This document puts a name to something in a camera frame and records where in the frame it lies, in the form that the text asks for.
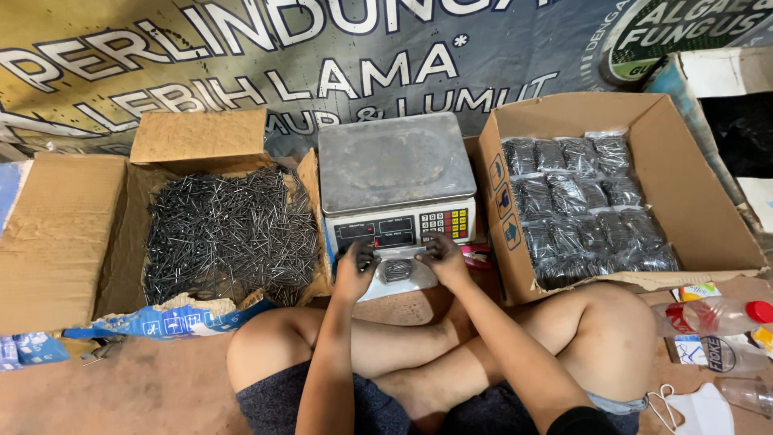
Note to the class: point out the person's right hand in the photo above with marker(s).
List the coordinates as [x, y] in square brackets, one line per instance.
[450, 266]

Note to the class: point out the person's left hand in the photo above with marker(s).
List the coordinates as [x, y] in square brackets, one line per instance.
[351, 272]

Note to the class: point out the person's left fingers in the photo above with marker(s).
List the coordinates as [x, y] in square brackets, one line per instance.
[367, 252]

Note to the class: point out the person's right fingers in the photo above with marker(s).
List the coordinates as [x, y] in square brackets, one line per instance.
[432, 249]

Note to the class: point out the small clear bag of nails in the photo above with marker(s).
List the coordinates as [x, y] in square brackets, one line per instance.
[397, 270]

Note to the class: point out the stack of empty clear bags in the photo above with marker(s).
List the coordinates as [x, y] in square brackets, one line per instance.
[386, 290]

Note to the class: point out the pink plastic tool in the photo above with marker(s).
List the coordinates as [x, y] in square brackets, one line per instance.
[477, 255]

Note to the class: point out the digital weighing scale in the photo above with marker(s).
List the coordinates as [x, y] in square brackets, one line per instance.
[392, 169]

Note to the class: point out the person's left leg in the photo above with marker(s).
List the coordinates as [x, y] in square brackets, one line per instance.
[386, 341]

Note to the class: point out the person's leg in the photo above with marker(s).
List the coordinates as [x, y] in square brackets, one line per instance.
[386, 341]
[598, 344]

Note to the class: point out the heap of loose steel nails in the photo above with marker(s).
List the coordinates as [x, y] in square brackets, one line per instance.
[229, 235]

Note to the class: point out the pile of packed nail bags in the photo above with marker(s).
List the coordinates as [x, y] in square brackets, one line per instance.
[580, 205]

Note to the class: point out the dark grey shorts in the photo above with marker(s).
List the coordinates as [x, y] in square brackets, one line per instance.
[272, 405]

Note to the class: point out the person's right leg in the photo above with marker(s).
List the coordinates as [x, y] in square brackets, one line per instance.
[598, 344]

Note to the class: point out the printed vinyl banner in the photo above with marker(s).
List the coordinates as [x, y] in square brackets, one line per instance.
[302, 54]

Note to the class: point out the black shirt sleeve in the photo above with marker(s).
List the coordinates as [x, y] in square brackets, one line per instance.
[583, 423]

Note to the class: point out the brown cardboard box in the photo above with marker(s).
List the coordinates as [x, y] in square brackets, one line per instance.
[682, 199]

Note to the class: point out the yellow and white packet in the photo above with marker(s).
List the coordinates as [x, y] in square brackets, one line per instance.
[697, 292]

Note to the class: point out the plastic bottle with red cap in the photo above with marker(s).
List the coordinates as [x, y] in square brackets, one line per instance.
[706, 317]

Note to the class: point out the cardboard box with blue print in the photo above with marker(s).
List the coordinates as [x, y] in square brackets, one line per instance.
[60, 241]

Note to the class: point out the clear plastic cup with label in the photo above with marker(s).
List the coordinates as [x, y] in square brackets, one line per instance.
[724, 353]

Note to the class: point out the white face mask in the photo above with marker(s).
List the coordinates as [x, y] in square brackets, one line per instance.
[700, 414]

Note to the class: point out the white box with black bag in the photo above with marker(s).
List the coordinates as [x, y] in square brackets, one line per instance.
[731, 121]

